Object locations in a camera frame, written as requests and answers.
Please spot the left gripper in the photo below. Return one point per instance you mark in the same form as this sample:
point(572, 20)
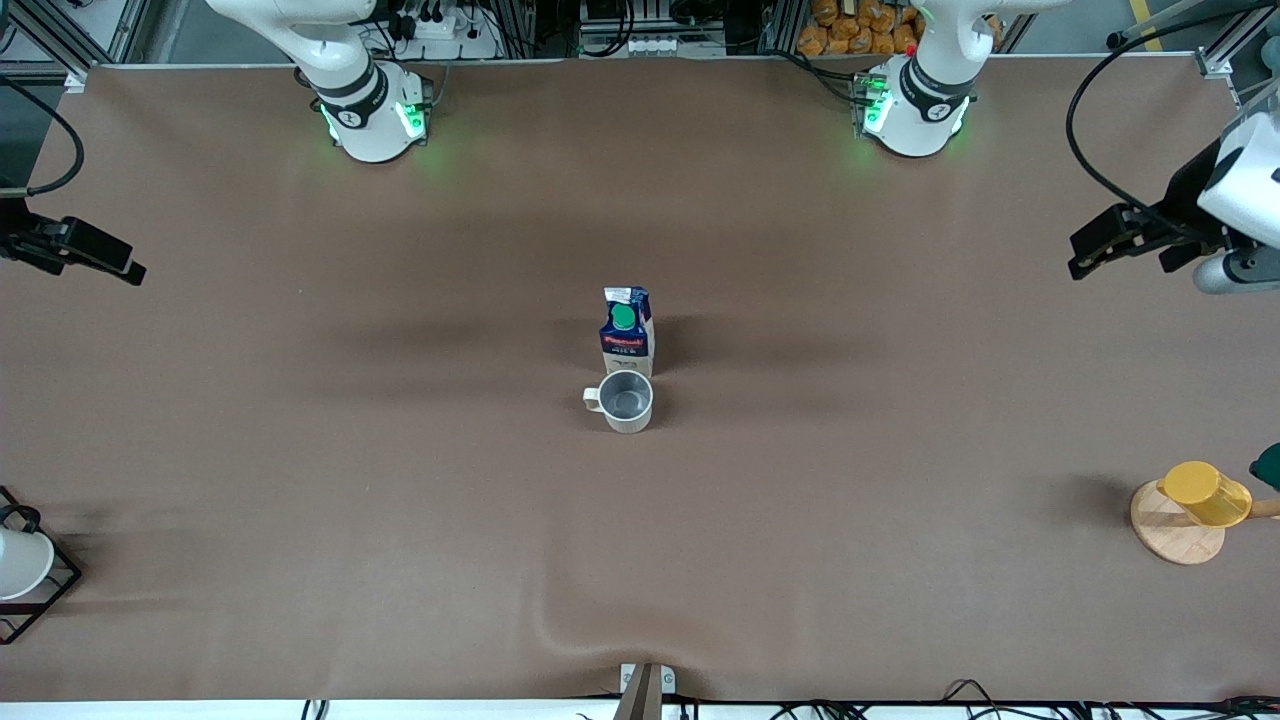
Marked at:
point(1189, 199)

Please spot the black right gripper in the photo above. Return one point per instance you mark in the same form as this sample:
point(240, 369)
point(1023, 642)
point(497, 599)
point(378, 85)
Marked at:
point(14, 243)

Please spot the blue white milk carton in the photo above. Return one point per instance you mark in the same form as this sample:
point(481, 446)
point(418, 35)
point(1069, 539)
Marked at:
point(628, 345)

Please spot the beige cup with grey inside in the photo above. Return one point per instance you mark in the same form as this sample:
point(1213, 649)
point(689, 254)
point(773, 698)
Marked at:
point(628, 398)

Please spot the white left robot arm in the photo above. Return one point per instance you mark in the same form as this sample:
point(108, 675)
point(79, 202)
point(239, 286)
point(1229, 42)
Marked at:
point(920, 110)

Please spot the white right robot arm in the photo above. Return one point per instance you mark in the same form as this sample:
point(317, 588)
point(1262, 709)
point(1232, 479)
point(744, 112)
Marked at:
point(370, 120)

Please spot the yellow plastic cup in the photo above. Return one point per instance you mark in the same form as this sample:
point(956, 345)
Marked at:
point(1205, 495)

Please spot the dark green object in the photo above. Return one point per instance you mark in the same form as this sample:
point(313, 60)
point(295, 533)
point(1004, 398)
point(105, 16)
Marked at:
point(1270, 468)

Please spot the wooden mug stand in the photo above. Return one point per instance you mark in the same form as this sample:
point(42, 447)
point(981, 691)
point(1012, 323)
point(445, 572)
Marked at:
point(1175, 540)

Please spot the orange bread roll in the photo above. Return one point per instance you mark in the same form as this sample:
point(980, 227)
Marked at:
point(812, 40)
point(860, 40)
point(826, 10)
point(905, 36)

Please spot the white power strip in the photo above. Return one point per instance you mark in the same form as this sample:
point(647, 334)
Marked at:
point(450, 40)

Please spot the aluminium frame rail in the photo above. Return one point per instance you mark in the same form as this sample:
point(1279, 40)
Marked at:
point(75, 75)
point(1220, 62)

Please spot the silver table edge bracket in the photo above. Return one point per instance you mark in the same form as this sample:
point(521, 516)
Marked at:
point(640, 695)

